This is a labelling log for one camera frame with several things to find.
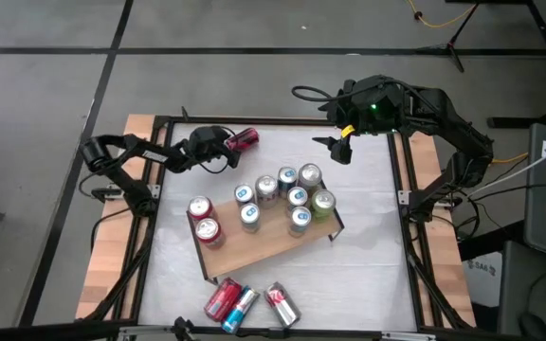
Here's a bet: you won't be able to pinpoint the silver Diet Coke can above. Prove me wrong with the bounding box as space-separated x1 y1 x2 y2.
254 174 280 209
263 281 302 329

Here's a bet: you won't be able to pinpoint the green soda can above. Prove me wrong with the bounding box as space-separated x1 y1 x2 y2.
310 188 337 222

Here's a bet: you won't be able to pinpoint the silver can with red base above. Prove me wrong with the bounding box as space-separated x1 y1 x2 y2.
297 162 324 193

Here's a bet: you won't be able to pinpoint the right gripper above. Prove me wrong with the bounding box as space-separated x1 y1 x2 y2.
311 78 383 166

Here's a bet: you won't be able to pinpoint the white cardboard box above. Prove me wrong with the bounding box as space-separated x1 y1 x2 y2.
462 258 501 309

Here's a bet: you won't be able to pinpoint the black tripod stand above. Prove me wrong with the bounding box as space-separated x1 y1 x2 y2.
414 0 482 75

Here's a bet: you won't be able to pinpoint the white cable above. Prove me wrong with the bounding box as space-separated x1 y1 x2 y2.
466 135 546 198

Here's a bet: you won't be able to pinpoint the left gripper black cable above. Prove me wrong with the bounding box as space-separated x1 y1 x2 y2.
195 158 230 175

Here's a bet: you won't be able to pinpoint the red soda can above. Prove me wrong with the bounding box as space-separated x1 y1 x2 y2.
187 195 215 222
203 277 245 324

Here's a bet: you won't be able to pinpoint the yellow floor cable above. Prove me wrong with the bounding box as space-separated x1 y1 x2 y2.
408 0 478 28

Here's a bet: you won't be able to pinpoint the yellow power cable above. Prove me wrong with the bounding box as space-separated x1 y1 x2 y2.
490 152 530 166

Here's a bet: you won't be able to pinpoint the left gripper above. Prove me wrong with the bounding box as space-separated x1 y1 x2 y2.
188 124 243 170

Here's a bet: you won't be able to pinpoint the red Coca-Cola can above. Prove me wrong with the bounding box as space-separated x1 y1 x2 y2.
225 126 261 153

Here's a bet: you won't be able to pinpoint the red Fanta can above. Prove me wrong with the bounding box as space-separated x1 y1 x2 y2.
194 217 226 251

